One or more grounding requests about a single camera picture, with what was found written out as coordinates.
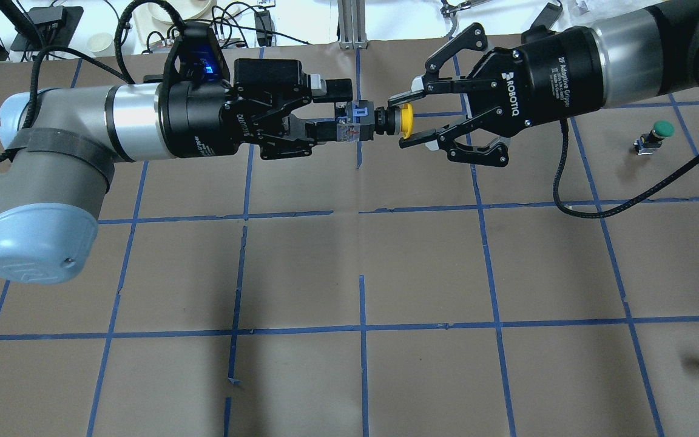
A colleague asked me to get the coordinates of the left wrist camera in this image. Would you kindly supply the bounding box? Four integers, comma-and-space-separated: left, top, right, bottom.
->
143, 20, 231, 85

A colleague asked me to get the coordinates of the beige plate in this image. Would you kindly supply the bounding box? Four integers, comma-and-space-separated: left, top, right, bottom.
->
145, 1, 217, 25

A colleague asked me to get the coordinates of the black power adapter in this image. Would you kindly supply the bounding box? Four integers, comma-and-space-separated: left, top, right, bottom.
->
254, 8, 274, 47

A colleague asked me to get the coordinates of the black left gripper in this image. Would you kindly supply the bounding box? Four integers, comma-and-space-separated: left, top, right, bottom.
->
158, 58, 353, 160

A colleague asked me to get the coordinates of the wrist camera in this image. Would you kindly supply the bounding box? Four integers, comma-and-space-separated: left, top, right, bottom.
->
143, 20, 231, 85
521, 25, 557, 45

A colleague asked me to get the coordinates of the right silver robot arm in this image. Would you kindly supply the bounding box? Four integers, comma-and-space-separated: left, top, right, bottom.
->
388, 1, 699, 167

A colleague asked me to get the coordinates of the green push button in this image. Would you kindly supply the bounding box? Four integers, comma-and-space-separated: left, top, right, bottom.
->
633, 121, 675, 157

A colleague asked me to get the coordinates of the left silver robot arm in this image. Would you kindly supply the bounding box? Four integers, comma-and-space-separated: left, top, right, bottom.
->
0, 55, 353, 284

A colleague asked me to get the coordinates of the white paper cup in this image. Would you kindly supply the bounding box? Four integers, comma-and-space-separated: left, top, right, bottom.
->
86, 32, 115, 58

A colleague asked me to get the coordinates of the yellow push button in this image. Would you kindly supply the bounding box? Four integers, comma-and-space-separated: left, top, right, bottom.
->
334, 100, 415, 142

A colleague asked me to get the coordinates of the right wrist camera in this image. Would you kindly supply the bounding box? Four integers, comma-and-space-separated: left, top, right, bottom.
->
521, 25, 557, 45

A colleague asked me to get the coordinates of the aluminium frame post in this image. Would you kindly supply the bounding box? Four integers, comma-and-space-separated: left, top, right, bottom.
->
337, 0, 368, 50

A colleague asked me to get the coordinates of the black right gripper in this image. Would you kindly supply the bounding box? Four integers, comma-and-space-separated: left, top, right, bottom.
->
387, 23, 605, 168

